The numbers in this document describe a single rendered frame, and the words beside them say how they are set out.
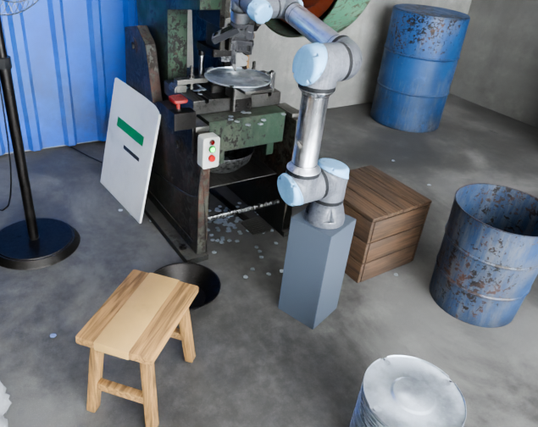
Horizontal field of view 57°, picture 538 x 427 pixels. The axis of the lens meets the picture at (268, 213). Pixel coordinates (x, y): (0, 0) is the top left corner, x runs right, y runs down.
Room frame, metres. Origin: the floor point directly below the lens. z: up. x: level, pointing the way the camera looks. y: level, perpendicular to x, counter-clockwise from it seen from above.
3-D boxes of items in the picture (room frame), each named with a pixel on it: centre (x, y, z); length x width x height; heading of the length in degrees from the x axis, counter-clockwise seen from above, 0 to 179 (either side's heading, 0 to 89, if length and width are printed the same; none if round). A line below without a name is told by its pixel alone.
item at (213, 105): (2.25, 0.27, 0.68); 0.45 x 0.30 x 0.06; 127
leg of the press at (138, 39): (2.20, 0.57, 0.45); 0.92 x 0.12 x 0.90; 37
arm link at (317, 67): (1.52, -0.10, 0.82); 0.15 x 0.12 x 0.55; 127
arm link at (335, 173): (1.60, -0.20, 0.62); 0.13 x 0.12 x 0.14; 127
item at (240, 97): (2.11, 0.17, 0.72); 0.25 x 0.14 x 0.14; 37
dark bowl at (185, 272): (1.58, 0.31, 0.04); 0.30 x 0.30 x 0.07
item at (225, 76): (2.14, 0.20, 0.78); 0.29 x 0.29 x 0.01
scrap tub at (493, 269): (1.80, -0.96, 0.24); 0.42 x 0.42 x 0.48
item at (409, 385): (0.97, -0.47, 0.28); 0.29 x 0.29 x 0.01
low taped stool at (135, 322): (1.14, 0.35, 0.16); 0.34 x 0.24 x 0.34; 168
